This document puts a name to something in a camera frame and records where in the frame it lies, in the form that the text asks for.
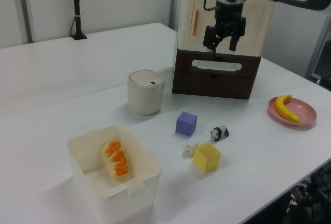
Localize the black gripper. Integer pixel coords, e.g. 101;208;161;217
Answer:
202;1;247;61

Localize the orange topped bread loaf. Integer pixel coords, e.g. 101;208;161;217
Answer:
101;141;130;181

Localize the white plastic basket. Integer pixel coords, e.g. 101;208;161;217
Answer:
67;124;163;224

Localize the cream toy cabinet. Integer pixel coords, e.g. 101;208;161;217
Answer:
176;0;275;58

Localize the yellow banana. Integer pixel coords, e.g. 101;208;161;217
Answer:
274;94;302;124

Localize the purple cube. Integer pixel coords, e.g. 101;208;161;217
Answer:
175;111;198;137

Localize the panda figurine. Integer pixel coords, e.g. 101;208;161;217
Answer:
209;125;230;143

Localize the beige lidded trash can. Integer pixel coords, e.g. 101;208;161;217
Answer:
127;69;166;116

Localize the pink plate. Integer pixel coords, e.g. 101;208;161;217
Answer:
267;96;318;130

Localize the small white animal figurine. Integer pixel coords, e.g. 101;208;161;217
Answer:
183;143;199;159

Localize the yellow cube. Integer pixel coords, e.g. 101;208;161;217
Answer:
192;142;221;173

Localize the black pole stand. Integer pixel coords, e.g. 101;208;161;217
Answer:
70;0;88;40

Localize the grey metal frame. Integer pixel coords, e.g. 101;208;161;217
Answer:
304;10;331;92

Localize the black wire mesh object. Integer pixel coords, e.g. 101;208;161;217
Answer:
283;156;331;224

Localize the grey metal wall post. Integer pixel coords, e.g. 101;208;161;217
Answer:
14;0;35;44

